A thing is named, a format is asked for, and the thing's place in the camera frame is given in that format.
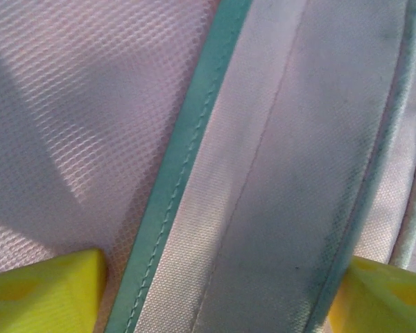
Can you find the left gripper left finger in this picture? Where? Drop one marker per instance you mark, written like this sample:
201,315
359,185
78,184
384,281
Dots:
38,301

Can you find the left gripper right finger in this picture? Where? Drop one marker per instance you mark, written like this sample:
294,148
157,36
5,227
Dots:
395,305

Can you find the pink backpack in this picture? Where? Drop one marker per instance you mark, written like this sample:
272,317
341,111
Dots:
229,138

